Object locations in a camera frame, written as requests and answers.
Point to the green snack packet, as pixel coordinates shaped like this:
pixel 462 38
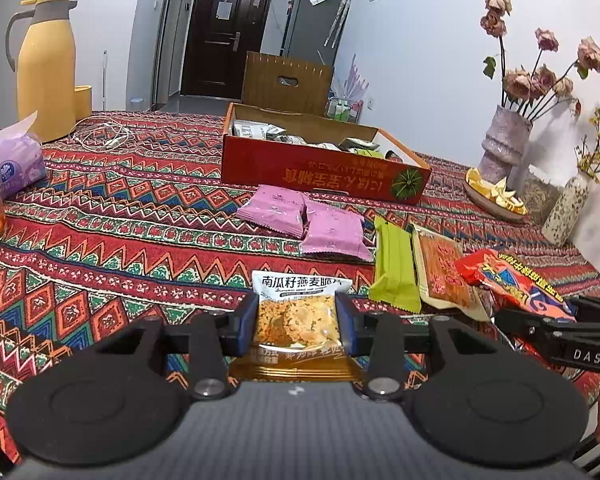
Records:
pixel 369 153
pixel 395 265

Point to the hanging umbrella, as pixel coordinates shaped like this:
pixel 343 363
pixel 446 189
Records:
pixel 341 15

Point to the red snack bag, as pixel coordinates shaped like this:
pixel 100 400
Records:
pixel 515 285

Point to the yellow thermos jug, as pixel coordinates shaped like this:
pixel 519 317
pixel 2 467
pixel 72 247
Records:
pixel 47 70

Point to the grey refrigerator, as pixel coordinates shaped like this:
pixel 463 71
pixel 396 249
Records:
pixel 312 25

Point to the dark brown door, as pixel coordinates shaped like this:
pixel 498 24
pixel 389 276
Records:
pixel 220 40

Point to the rack of bottles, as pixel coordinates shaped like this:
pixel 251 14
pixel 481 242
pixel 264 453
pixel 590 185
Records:
pixel 345 107

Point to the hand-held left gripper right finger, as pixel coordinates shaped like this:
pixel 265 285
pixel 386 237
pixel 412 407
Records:
pixel 344 327

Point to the red cardboard box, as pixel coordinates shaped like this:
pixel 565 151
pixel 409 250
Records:
pixel 320 175

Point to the silver snack packet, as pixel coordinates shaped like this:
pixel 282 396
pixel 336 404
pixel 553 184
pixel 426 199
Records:
pixel 310 142
pixel 275 135
pixel 360 143
pixel 250 130

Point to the pink snack packet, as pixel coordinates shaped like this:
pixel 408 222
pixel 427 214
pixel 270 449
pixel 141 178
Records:
pixel 272 210
pixel 335 232

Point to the purple tissue pack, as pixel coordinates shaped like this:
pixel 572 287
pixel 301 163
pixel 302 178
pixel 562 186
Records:
pixel 22 165

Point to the floral ceramic vase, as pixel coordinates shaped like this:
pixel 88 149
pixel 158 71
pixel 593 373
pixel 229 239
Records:
pixel 565 210

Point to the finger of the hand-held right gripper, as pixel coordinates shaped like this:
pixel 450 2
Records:
pixel 597 307
pixel 525 327

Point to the oat cracker packet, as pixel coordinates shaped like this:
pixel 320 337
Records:
pixel 295 315

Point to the bowl of yellow chips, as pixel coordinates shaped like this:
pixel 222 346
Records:
pixel 495 197

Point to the dried pink roses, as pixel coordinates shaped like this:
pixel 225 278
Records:
pixel 530 80

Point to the orange flat snack packet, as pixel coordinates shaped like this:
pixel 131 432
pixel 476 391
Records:
pixel 445 270

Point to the wooden chair back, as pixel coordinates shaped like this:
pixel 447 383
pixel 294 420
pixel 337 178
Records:
pixel 287 82

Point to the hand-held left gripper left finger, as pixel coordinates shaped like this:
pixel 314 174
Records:
pixel 246 327

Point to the glass jar of seeds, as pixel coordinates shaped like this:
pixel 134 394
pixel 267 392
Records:
pixel 542 200

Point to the pink ceramic vase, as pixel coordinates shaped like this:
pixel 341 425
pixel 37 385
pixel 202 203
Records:
pixel 505 145

